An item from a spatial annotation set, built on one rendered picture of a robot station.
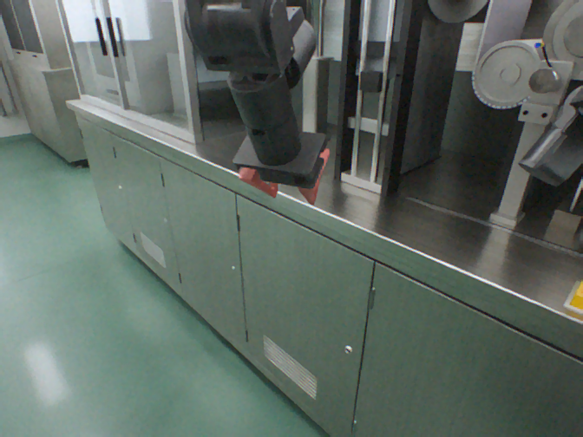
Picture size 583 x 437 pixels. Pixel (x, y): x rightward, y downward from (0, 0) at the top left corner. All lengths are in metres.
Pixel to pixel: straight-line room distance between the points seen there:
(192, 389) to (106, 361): 0.42
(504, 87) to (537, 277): 0.39
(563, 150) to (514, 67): 0.34
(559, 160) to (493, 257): 0.24
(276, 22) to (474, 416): 0.79
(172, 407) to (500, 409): 1.13
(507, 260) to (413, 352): 0.29
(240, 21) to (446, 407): 0.82
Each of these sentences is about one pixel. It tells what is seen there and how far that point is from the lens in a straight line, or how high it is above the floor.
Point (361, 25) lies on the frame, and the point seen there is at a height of 1.26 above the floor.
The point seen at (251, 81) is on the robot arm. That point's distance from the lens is 0.37.
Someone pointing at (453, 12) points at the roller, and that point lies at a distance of 0.93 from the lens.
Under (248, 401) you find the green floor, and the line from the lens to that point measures 1.55.
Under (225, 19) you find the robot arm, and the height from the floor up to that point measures 1.26.
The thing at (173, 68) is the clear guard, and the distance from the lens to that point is 1.35.
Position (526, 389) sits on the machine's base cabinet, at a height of 0.71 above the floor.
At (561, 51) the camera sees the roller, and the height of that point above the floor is 1.22.
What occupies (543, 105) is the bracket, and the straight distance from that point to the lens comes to 0.80.
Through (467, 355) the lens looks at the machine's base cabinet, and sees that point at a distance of 0.80.
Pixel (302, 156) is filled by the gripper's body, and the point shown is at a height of 1.12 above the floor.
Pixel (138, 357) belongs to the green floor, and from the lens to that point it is 1.79.
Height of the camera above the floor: 1.26
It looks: 28 degrees down
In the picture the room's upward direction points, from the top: straight up
